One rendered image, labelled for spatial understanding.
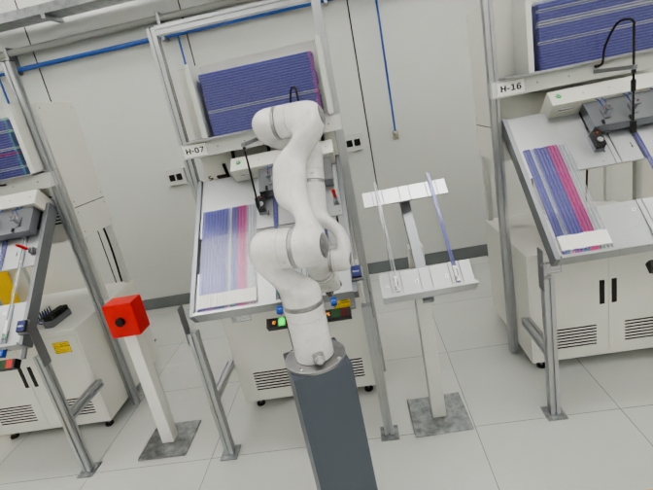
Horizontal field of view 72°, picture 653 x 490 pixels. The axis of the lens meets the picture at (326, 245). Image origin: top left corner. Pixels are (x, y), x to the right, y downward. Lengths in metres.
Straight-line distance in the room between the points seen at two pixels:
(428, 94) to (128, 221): 2.64
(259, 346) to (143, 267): 2.15
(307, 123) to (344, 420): 0.89
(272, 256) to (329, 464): 0.69
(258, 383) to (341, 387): 1.06
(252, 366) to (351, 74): 2.25
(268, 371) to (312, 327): 1.08
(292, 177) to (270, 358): 1.24
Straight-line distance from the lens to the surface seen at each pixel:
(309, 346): 1.35
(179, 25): 2.30
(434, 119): 3.65
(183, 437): 2.54
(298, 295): 1.28
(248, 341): 2.30
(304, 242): 1.21
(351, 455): 1.56
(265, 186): 2.07
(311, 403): 1.41
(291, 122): 1.35
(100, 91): 4.08
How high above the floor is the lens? 1.43
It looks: 17 degrees down
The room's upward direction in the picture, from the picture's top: 12 degrees counter-clockwise
